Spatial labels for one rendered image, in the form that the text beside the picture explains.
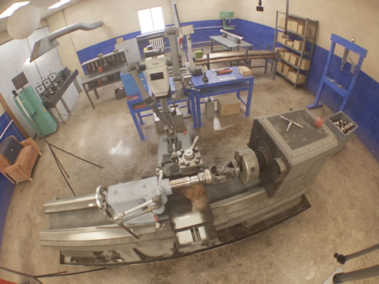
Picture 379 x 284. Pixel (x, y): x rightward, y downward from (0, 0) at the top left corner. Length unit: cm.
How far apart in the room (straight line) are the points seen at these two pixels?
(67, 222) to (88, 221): 29
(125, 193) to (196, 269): 131
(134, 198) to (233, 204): 76
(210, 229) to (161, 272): 109
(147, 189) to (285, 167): 89
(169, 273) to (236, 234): 92
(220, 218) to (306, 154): 75
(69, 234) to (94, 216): 32
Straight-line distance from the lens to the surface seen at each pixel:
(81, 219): 190
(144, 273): 225
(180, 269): 215
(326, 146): 136
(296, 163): 114
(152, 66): 184
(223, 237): 176
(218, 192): 156
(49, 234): 199
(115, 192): 124
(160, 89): 186
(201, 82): 281
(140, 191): 117
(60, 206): 201
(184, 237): 129
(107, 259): 200
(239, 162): 122
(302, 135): 130
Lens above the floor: 213
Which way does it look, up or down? 46 degrees down
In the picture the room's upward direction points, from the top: 8 degrees counter-clockwise
